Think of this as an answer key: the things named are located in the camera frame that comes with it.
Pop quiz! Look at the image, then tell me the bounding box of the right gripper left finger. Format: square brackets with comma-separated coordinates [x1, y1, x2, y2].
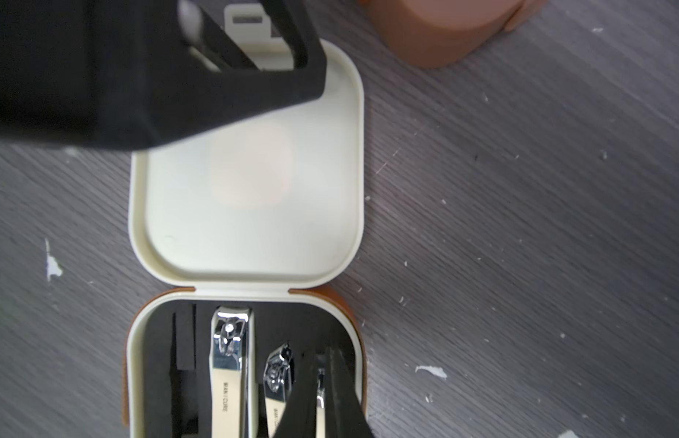
[274, 350, 318, 438]

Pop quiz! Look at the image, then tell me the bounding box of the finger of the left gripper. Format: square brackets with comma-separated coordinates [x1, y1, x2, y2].
[0, 1, 327, 151]

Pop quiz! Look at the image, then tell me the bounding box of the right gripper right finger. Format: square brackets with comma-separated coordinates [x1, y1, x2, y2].
[324, 348, 374, 438]

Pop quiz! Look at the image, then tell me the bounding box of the small cream clipper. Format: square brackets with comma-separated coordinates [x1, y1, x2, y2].
[263, 343, 294, 437]
[316, 368, 326, 438]

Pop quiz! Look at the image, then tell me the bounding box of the silver cream nail clipper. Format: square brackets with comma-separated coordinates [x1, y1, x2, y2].
[209, 307, 252, 437]

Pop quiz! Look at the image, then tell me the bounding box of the cream nail kit case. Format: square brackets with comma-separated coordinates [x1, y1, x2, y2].
[121, 4, 369, 438]

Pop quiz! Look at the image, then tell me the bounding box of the brown nail kit case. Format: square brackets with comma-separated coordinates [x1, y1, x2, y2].
[360, 0, 546, 69]

